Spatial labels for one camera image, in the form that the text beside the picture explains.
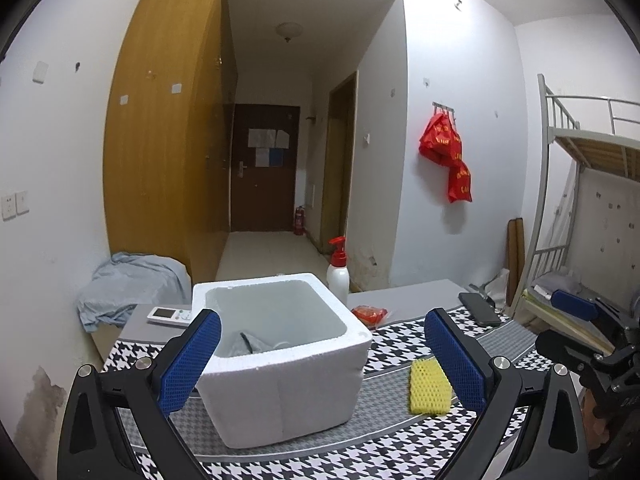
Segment wooden boards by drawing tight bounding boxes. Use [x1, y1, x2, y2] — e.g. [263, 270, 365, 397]
[506, 217, 525, 306]

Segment metal bunk bed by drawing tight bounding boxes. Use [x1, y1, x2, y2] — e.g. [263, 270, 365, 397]
[520, 74, 640, 333]

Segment yellow foam sponge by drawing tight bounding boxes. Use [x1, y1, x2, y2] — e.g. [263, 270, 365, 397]
[410, 358, 452, 415]

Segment wooden wardrobe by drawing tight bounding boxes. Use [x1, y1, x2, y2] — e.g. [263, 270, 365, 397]
[102, 0, 238, 281]

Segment grey cloth piece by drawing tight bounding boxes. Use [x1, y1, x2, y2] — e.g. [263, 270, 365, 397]
[220, 330, 273, 359]

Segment brown door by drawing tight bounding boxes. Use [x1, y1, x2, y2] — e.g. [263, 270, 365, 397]
[230, 104, 301, 233]

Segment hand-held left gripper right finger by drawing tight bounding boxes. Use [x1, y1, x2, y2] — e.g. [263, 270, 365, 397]
[424, 307, 591, 480]

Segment red snack packet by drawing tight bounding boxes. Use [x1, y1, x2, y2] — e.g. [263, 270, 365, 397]
[351, 305, 390, 330]

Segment clear plastic bag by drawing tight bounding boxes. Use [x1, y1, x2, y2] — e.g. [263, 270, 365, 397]
[470, 267, 511, 306]

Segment black phone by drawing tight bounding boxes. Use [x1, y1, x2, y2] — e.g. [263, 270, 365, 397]
[458, 291, 502, 327]

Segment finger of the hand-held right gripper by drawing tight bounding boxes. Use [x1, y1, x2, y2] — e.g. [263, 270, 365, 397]
[535, 329, 626, 381]
[551, 289, 636, 333]

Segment red hanging bag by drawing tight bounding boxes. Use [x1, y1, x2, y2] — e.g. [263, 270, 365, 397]
[419, 112, 473, 204]

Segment grey cloth bundle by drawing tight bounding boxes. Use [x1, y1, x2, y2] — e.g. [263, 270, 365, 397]
[76, 252, 191, 333]

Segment white pump bottle red cap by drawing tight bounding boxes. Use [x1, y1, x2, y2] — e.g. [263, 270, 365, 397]
[326, 236, 350, 306]

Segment white foam box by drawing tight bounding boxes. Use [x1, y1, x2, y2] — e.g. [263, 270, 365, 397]
[191, 272, 372, 450]

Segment houndstooth table cloth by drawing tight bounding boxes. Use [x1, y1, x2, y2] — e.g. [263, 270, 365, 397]
[100, 282, 591, 480]

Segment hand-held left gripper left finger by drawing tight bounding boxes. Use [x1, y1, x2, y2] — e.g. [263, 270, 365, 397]
[57, 308, 223, 480]

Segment white remote control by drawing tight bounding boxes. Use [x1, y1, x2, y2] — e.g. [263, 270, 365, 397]
[146, 306, 193, 328]

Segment person's right hand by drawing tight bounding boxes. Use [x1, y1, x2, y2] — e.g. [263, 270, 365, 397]
[582, 385, 609, 453]

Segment wooden side door frame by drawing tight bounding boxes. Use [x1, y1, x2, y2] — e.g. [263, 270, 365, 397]
[320, 71, 359, 261]

